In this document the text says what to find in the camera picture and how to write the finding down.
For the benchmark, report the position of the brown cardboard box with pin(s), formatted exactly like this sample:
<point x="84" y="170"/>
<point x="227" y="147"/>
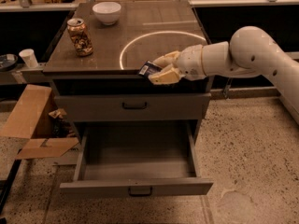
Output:
<point x="30" y="119"/>

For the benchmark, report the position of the black drawer handle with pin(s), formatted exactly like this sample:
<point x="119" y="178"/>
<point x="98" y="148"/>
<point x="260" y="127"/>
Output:
<point x="140" y="191"/>
<point x="140" y="106"/>

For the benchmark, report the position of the gold soda can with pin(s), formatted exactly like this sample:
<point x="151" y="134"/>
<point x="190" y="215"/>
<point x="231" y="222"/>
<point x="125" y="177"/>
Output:
<point x="80" y="37"/>

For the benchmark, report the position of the grey drawer cabinet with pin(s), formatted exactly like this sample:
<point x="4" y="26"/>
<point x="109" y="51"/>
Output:
<point x="144" y="31"/>

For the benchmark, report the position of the black lower drawer handle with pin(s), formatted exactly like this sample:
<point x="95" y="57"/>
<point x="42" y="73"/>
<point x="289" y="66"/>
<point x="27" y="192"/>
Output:
<point x="140" y="191"/>

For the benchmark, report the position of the blue rxbar blueberry wrapper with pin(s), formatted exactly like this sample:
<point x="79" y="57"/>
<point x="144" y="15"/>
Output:
<point x="149" y="68"/>

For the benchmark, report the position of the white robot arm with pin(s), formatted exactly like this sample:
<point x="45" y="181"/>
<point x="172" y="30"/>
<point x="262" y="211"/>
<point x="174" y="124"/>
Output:
<point x="251" y="52"/>

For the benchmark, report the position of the closed grey upper drawer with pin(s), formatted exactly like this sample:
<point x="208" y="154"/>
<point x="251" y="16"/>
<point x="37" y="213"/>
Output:
<point x="89" y="108"/>

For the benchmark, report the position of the white paper cup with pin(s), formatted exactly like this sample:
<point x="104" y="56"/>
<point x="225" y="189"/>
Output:
<point x="28" y="56"/>

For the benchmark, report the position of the dark round dish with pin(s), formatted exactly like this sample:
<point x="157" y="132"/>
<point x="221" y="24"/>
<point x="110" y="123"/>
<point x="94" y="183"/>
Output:
<point x="8" y="62"/>

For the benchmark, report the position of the black upper drawer handle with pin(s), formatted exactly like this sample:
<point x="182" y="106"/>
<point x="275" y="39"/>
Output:
<point x="140" y="106"/>

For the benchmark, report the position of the white ceramic bowl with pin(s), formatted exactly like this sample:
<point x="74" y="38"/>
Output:
<point x="107" y="12"/>

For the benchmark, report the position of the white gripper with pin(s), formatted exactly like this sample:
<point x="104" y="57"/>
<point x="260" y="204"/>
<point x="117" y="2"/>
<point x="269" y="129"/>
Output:
<point x="191" y="62"/>

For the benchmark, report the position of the black floor bar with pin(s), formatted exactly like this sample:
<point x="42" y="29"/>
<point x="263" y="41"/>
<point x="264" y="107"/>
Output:
<point x="5" y="185"/>

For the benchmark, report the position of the open grey lower drawer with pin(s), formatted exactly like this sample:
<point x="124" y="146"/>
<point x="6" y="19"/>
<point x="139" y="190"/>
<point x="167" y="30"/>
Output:
<point x="118" y="155"/>

